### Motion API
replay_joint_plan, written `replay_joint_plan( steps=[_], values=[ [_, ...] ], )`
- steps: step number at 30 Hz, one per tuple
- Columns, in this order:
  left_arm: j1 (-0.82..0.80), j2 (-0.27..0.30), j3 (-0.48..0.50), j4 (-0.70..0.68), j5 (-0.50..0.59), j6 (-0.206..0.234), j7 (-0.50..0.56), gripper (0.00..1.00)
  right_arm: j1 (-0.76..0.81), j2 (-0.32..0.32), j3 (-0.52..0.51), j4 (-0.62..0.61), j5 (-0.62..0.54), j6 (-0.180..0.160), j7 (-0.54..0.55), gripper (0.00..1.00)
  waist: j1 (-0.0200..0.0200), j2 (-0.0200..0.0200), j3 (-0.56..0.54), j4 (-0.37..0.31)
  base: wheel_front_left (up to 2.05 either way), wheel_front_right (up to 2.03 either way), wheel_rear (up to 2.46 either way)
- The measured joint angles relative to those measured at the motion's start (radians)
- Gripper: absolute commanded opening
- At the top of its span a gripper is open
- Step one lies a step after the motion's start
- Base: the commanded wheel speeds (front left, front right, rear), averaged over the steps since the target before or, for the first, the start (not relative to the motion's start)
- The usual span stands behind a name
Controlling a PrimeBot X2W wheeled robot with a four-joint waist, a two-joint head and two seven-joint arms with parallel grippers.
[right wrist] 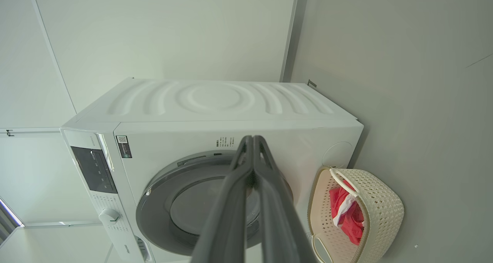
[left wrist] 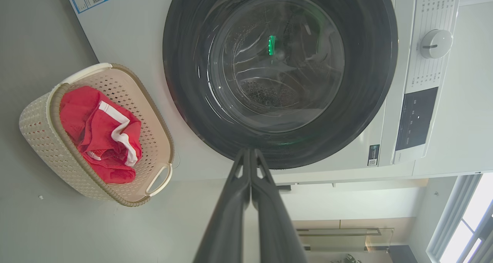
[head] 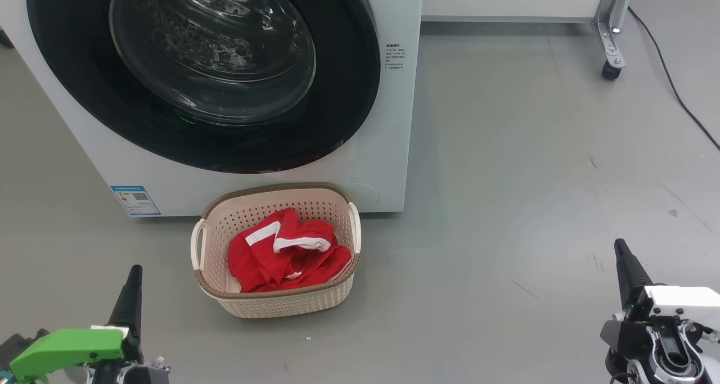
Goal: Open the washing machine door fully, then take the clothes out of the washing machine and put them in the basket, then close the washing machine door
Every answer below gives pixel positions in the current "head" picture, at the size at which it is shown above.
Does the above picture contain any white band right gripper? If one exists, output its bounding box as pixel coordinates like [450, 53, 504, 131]
[600, 238, 720, 351]

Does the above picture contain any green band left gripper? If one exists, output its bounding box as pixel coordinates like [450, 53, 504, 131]
[10, 265, 170, 384]

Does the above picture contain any red garment with white stripes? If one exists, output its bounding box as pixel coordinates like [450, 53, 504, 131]
[243, 207, 339, 278]

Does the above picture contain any cream perforated laundry basket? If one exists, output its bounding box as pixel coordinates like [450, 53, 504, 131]
[190, 183, 362, 319]

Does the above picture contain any white front-load washing machine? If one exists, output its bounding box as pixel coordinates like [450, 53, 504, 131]
[0, 0, 425, 218]

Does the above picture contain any blue white energy label sticker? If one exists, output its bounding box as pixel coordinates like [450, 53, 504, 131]
[110, 186, 162, 218]

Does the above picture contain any metal leg with caster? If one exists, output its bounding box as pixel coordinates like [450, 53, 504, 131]
[591, 0, 637, 81]

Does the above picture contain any black floor cable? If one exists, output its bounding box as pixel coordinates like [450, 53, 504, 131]
[627, 6, 720, 151]

